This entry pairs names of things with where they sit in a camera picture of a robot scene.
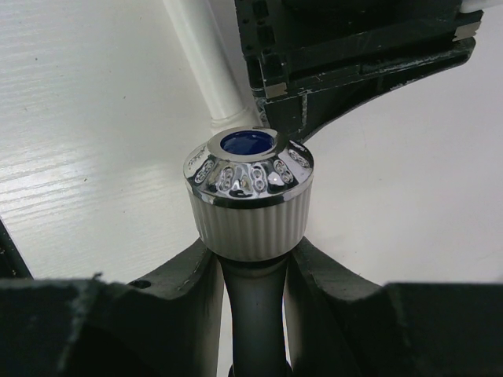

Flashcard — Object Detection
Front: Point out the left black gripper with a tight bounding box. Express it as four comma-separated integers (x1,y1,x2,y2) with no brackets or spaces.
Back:
234,1,482,141

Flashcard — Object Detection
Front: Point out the white PVC pipe frame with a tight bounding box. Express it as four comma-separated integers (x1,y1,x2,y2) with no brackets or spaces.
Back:
163,0,261,134

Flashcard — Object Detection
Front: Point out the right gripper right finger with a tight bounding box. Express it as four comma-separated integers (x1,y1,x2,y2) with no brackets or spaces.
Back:
285,240,502,376

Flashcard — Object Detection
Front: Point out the white faucet with chrome knob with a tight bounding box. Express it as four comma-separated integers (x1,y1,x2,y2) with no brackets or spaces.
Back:
183,127,314,376

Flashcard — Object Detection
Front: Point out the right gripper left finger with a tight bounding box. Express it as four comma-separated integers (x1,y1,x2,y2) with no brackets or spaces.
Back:
1,241,223,376

